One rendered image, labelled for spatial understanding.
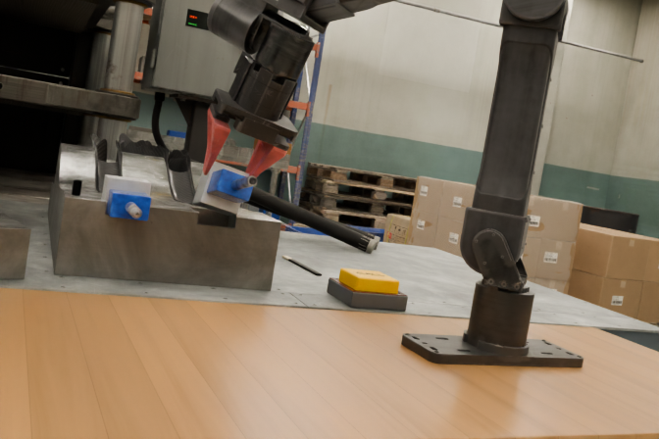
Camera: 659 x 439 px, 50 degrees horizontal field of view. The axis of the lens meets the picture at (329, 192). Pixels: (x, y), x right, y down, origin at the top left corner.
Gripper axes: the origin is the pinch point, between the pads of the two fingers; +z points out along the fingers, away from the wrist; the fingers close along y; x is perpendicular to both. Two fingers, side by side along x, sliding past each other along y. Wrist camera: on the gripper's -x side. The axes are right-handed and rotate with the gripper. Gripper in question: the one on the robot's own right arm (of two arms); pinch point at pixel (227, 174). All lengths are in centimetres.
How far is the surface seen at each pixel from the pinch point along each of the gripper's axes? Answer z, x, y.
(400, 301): 4.5, 10.9, -24.7
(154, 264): 11.5, 6.5, 5.3
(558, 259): 65, -268, -307
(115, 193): 4.1, 7.3, 12.8
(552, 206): 36, -278, -288
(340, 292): 7.1, 8.1, -18.0
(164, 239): 8.5, 5.6, 5.2
